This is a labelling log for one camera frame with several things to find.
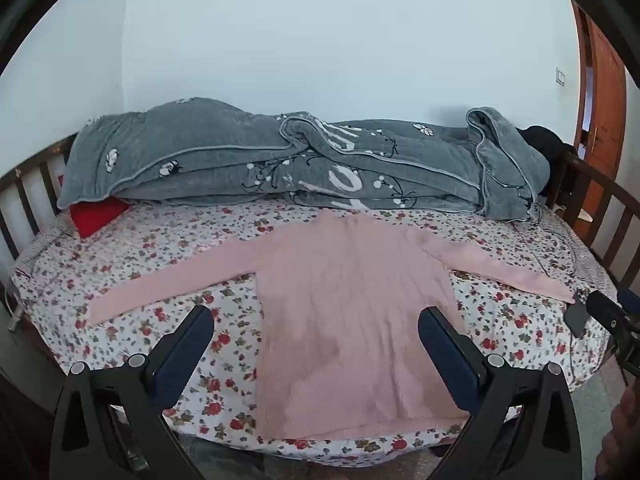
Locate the wooden bed headboard rail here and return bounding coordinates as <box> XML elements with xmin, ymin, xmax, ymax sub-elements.
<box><xmin>0</xmin><ymin>132</ymin><xmax>81</xmax><ymax>261</ymax></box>

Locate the brown wooden door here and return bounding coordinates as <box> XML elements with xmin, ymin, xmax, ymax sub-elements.
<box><xmin>570</xmin><ymin>0</ymin><xmax>628</xmax><ymax>221</ymax></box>

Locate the black charger plug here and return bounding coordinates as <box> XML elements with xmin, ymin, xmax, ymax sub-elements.
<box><xmin>564</xmin><ymin>292</ymin><xmax>592</xmax><ymax>339</ymax></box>

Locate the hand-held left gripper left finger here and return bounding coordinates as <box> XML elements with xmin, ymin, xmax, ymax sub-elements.
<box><xmin>49</xmin><ymin>304</ymin><xmax>216</xmax><ymax>480</ymax></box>

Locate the red pillow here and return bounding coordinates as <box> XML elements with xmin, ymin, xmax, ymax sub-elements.
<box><xmin>69</xmin><ymin>196</ymin><xmax>132</xmax><ymax>239</ymax></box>

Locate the floral bed sheet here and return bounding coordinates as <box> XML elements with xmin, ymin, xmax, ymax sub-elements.
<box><xmin>10</xmin><ymin>200</ymin><xmax>618</xmax><ymax>468</ymax></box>

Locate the person's right hand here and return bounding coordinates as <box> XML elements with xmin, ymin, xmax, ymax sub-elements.
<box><xmin>595</xmin><ymin>392</ymin><xmax>640</xmax><ymax>480</ymax></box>

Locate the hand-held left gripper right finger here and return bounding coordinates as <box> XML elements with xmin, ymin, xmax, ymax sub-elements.
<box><xmin>417</xmin><ymin>306</ymin><xmax>585</xmax><ymax>480</ymax></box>

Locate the pink knit sweater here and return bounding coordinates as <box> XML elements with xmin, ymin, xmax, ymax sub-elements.
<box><xmin>89</xmin><ymin>209</ymin><xmax>576</xmax><ymax>443</ymax></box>

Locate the black garment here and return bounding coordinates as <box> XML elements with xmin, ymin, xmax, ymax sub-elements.
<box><xmin>517</xmin><ymin>125</ymin><xmax>576</xmax><ymax>196</ymax></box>

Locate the thin black cable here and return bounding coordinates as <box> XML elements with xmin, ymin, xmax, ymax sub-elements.
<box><xmin>520</xmin><ymin>210</ymin><xmax>582</xmax><ymax>295</ymax></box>

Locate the grey printed blanket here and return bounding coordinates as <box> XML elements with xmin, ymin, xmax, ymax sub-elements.
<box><xmin>56</xmin><ymin>96</ymin><xmax>551</xmax><ymax>222</ymax></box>

